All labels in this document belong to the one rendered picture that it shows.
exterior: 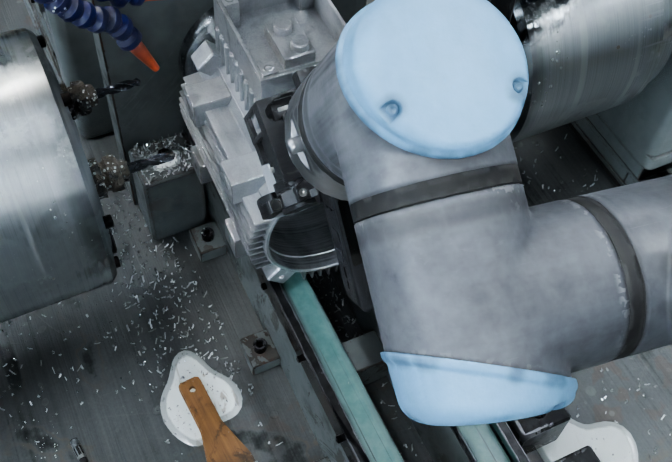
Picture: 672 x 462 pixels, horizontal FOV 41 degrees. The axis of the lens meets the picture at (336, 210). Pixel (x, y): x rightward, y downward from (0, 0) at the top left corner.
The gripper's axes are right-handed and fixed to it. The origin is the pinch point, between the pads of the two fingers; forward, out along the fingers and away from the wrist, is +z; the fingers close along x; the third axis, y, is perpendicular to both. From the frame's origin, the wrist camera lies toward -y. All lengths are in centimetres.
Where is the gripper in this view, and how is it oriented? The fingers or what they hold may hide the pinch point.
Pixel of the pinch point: (293, 207)
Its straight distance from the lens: 77.8
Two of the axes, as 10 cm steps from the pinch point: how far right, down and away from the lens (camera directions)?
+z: -2.6, 1.4, 9.6
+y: -3.4, -9.4, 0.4
